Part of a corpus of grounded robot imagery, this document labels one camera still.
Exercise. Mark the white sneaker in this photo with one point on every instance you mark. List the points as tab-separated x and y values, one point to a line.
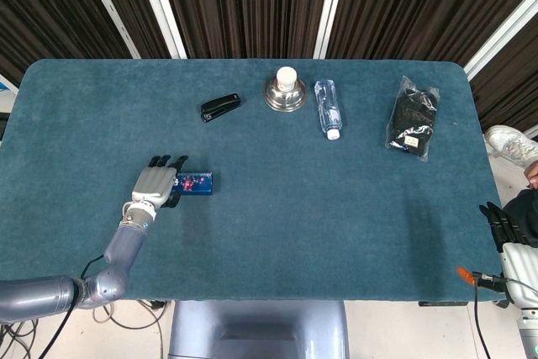
508	142

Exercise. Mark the black stapler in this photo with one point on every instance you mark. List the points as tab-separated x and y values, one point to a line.
220	104

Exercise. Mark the blue glasses case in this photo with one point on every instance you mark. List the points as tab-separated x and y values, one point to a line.
195	183

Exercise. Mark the dark brown pleated curtain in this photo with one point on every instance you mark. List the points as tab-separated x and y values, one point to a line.
252	1

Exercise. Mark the bagged black gloves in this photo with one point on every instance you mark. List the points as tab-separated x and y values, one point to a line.
414	123

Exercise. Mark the person's black trouser leg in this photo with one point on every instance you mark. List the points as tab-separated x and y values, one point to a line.
523	212

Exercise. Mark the clear plastic water bottle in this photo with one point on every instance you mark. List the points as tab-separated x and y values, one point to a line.
328	109

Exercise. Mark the white and blue panel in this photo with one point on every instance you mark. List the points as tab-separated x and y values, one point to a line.
6	86

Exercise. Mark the grey-blue robot torso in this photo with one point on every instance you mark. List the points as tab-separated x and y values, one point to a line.
258	329

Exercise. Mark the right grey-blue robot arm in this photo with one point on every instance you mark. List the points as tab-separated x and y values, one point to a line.
529	329

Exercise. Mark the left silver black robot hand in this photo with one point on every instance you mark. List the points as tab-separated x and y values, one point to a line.
153	184

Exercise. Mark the person's bare hand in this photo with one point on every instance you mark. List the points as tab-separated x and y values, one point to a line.
533	174

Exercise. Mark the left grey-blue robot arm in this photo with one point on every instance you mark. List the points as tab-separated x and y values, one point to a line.
122	249

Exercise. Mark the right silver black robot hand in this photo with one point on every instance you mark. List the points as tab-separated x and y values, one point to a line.
521	266

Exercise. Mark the white metal rail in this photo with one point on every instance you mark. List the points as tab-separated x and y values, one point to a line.
109	6
330	6
161	6
500	35

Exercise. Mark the black table bracket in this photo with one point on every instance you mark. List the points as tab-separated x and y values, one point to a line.
441	303

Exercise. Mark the upturned steel bowl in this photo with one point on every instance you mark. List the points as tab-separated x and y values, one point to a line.
286	100

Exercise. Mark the teal table cloth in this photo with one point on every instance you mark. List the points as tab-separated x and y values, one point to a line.
294	207

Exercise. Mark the white plastic jar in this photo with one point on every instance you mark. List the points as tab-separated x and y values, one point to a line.
286	77

